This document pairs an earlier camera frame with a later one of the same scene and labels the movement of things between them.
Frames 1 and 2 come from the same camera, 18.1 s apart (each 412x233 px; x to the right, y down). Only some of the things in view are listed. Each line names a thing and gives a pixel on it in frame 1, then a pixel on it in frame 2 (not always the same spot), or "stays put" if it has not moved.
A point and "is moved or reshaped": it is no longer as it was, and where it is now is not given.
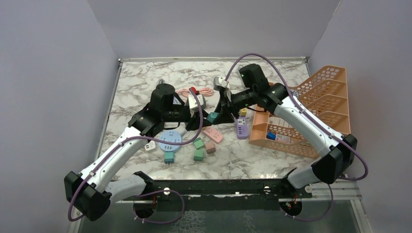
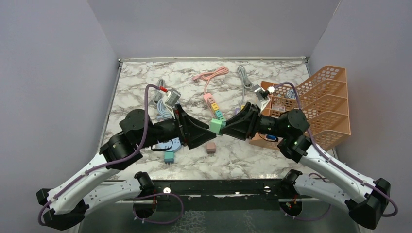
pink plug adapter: [210, 148] stays put
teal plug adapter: [212, 116] is moved or reshaped
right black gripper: [227, 107] to [238, 126]
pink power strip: [212, 134] to [206, 96]
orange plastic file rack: [325, 96] stays put
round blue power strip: [172, 136] stays put
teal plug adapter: [169, 157] stays put
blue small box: [271, 135] stays put
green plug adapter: [198, 142] is moved or reshaped
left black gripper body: [181, 115] to [168, 129]
